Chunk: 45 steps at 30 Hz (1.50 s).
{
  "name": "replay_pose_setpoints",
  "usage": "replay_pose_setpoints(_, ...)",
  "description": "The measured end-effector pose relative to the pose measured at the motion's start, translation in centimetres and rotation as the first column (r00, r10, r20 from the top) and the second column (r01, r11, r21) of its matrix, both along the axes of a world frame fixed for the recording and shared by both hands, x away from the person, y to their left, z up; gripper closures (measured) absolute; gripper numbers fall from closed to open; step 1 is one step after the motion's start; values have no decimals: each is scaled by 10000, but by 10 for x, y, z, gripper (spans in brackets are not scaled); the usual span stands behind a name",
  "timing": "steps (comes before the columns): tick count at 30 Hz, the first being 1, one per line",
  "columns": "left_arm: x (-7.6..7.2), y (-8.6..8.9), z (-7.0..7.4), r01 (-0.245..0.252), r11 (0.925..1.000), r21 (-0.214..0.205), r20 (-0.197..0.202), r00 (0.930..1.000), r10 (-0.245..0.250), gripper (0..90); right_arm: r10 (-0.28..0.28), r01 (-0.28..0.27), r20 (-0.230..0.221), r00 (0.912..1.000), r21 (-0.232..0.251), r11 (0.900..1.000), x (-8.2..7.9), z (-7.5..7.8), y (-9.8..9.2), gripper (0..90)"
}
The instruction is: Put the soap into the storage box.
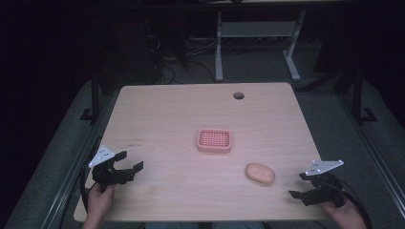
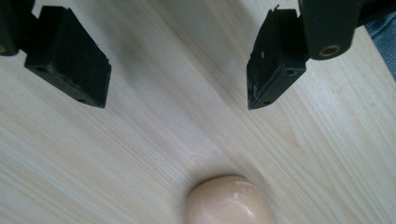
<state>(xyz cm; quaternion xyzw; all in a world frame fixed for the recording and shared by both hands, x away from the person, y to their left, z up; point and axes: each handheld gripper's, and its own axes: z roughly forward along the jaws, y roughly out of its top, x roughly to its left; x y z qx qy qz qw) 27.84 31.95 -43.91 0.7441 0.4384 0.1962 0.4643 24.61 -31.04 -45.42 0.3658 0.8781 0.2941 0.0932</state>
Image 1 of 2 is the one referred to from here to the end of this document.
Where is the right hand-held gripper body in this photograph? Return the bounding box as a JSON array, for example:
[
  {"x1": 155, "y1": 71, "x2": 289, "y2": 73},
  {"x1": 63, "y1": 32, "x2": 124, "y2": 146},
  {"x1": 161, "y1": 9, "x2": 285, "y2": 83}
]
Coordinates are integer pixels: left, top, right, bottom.
[{"x1": 300, "y1": 159, "x2": 348, "y2": 209}]

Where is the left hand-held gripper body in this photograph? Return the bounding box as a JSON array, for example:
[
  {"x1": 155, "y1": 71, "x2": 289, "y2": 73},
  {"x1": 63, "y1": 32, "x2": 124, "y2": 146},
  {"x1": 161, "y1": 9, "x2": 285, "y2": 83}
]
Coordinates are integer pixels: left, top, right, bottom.
[{"x1": 88, "y1": 145, "x2": 136, "y2": 193}]

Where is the pink soap dish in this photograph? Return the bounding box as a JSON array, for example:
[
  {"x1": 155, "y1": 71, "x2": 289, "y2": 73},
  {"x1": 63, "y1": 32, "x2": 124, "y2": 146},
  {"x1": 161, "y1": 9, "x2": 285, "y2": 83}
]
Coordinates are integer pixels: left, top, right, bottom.
[{"x1": 196, "y1": 128, "x2": 233, "y2": 155}]

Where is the person's left hand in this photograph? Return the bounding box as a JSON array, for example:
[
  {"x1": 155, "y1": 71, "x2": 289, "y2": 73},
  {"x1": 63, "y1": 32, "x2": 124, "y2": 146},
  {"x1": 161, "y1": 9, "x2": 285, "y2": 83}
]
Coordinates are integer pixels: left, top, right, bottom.
[{"x1": 85, "y1": 183, "x2": 117, "y2": 224}]

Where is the person's right hand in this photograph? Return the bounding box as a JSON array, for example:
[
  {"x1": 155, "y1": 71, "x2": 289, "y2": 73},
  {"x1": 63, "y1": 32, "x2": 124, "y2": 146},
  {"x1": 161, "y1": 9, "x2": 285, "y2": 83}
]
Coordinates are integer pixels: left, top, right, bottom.
[{"x1": 320, "y1": 198, "x2": 368, "y2": 229}]

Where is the black metal stand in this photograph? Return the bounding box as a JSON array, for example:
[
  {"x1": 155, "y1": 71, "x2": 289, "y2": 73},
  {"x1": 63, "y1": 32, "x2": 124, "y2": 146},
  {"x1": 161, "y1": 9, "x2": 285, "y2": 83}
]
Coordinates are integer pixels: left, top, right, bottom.
[
  {"x1": 79, "y1": 68, "x2": 101, "y2": 125},
  {"x1": 350, "y1": 68, "x2": 378, "y2": 125}
]

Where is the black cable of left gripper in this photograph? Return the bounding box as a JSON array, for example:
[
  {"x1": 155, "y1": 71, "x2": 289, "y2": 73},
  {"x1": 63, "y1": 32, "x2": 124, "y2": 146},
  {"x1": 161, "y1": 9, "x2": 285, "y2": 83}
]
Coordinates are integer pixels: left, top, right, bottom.
[{"x1": 79, "y1": 136, "x2": 103, "y2": 214}]

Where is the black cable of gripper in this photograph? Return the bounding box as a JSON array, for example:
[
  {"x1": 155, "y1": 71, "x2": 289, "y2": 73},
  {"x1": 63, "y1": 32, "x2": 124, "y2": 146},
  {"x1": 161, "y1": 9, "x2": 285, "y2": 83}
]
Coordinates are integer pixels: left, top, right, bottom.
[
  {"x1": 79, "y1": 136, "x2": 103, "y2": 214},
  {"x1": 338, "y1": 179, "x2": 373, "y2": 229}
]

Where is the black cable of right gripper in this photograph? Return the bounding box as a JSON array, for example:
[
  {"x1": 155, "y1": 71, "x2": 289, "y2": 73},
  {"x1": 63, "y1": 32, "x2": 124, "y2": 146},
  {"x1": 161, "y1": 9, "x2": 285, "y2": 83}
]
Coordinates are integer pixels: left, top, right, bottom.
[{"x1": 338, "y1": 179, "x2": 373, "y2": 229}]

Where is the aluminium rail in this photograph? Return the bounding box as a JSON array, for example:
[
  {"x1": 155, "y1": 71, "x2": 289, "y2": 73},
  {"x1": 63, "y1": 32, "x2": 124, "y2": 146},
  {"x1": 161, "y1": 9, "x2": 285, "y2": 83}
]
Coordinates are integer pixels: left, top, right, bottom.
[
  {"x1": 337, "y1": 94, "x2": 405, "y2": 211},
  {"x1": 39, "y1": 92, "x2": 111, "y2": 229}
]

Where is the tangle of floor cables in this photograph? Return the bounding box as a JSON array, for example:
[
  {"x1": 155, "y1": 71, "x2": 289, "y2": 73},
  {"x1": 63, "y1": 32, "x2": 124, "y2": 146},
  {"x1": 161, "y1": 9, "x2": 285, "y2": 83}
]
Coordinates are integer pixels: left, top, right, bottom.
[{"x1": 144, "y1": 18, "x2": 221, "y2": 85}]

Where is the white metal table frame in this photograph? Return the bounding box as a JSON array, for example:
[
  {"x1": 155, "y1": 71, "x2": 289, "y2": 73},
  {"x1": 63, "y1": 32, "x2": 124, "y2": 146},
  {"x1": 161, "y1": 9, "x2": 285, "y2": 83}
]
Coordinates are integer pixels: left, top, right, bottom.
[{"x1": 214, "y1": 9, "x2": 308, "y2": 83}]

